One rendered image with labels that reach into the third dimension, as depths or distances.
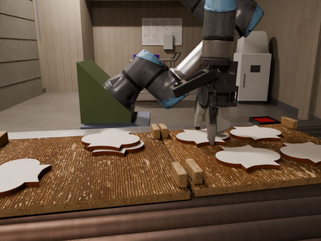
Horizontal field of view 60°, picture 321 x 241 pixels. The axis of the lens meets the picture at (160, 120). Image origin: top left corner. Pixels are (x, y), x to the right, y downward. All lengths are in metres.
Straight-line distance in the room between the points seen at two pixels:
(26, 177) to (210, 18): 0.51
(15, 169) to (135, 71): 0.68
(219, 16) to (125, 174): 0.41
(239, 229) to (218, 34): 0.43
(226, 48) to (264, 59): 5.51
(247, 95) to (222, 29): 5.51
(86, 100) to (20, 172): 0.62
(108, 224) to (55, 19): 7.63
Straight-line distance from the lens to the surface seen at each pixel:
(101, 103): 1.14
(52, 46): 7.99
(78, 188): 0.51
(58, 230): 0.46
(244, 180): 0.54
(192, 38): 9.00
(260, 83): 6.21
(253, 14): 1.15
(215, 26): 0.69
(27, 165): 0.61
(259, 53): 6.16
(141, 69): 1.13
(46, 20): 8.05
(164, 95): 1.12
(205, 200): 0.51
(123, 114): 1.13
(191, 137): 0.72
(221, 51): 0.68
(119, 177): 0.54
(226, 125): 0.70
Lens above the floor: 1.17
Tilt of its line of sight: 15 degrees down
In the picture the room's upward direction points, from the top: straight up
